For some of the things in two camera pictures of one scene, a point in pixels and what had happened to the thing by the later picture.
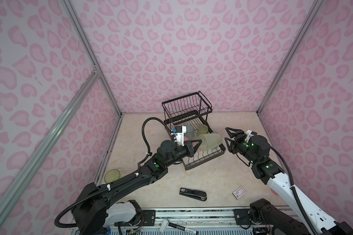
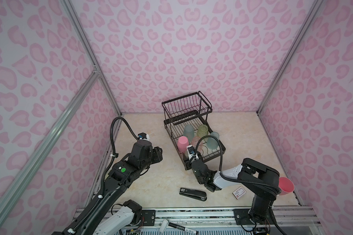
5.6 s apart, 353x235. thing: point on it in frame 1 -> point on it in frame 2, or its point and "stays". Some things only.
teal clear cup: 189,132 stays
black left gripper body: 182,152 -> 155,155
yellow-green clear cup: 202,129 stays
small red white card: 239,192 stays
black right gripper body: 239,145 -> 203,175
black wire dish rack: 190,112 stays
